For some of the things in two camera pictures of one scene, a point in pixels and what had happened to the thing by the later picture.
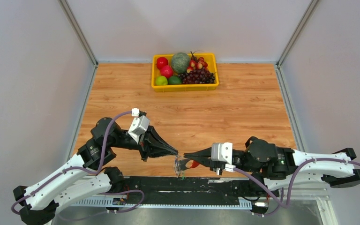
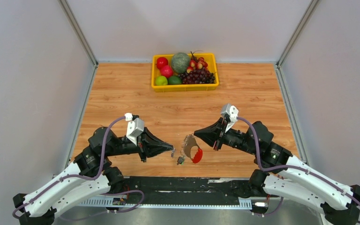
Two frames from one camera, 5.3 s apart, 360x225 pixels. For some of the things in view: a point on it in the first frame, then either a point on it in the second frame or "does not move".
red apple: x=161 y=62 does not move
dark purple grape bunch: x=198 y=76 does not move
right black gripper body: x=239 y=160 to x=225 y=138
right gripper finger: x=202 y=154 to x=210 y=135
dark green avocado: x=174 y=80 does not move
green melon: x=180 y=62 does not move
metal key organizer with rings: x=181 y=165 to x=190 y=141
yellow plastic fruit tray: x=211 y=59 does not move
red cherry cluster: x=196 y=63 does not move
